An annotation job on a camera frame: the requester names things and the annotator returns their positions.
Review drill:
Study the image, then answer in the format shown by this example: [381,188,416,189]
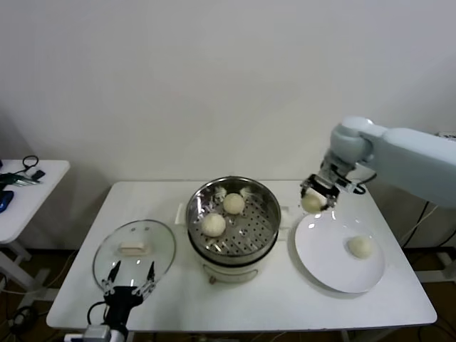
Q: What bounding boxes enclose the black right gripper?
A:
[301,170,340,213]

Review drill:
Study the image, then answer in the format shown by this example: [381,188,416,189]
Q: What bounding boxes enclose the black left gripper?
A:
[101,260,157,327]

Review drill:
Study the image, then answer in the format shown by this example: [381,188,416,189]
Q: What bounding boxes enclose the white steamed baozi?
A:
[347,234,375,259]
[201,212,227,237]
[301,192,323,214]
[222,192,246,215]

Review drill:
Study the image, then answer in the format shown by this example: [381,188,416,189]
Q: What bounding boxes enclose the round glass pot lid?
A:
[93,219,177,296]

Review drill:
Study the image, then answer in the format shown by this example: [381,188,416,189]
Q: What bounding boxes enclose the stainless steel steamer basket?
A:
[185,175,282,263]

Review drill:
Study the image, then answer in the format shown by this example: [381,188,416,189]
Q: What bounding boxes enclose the white round plate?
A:
[294,210,388,294]

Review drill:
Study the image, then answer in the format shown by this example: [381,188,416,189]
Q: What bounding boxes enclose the white electric cooker base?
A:
[175,202,293,285]

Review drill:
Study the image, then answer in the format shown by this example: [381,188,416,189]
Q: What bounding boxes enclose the white side table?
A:
[0,159,71,311]

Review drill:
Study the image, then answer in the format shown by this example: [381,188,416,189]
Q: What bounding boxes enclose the blue plastic object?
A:
[0,190,16,214]

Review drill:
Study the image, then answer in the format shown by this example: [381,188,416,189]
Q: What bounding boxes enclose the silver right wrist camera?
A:
[333,174,359,193]

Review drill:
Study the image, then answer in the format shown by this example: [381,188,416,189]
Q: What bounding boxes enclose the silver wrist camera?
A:
[63,326,111,342]
[333,174,359,193]

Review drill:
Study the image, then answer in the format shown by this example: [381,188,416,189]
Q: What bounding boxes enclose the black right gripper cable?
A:
[352,172,378,195]

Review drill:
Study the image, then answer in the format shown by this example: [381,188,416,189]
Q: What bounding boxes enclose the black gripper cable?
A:
[352,172,378,195]
[87,301,110,327]

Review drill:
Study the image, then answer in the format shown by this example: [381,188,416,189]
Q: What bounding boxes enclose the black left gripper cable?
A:
[87,301,110,327]

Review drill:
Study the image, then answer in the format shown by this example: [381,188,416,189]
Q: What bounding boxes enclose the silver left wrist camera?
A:
[63,326,111,342]

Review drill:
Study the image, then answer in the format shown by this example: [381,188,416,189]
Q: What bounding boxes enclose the white floor cable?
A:
[46,249,78,289]

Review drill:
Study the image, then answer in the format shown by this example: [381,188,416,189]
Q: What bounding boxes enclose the thin white wall cable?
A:
[400,204,441,245]

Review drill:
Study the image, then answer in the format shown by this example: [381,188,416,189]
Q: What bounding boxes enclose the white metal floor frame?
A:
[415,251,456,283]

